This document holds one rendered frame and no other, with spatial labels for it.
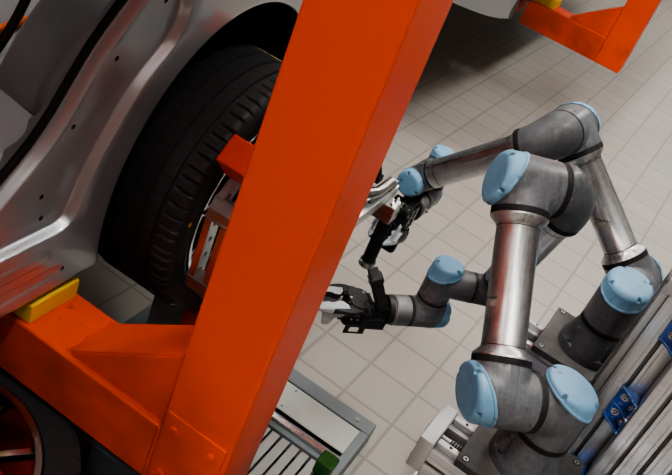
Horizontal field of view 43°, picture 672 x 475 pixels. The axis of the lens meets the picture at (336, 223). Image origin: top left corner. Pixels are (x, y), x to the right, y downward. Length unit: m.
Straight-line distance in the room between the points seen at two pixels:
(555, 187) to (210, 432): 0.81
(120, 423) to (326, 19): 0.98
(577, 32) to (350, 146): 4.29
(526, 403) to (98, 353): 0.84
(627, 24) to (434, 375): 2.86
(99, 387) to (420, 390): 1.57
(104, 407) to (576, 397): 0.93
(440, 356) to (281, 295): 1.95
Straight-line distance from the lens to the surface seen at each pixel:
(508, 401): 1.62
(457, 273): 1.97
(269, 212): 1.36
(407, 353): 3.25
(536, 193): 1.68
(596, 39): 5.45
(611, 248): 2.23
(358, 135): 1.23
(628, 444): 1.90
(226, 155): 1.78
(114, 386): 1.81
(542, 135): 2.07
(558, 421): 1.69
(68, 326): 1.91
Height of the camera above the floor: 2.00
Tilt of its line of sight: 32 degrees down
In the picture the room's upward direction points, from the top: 23 degrees clockwise
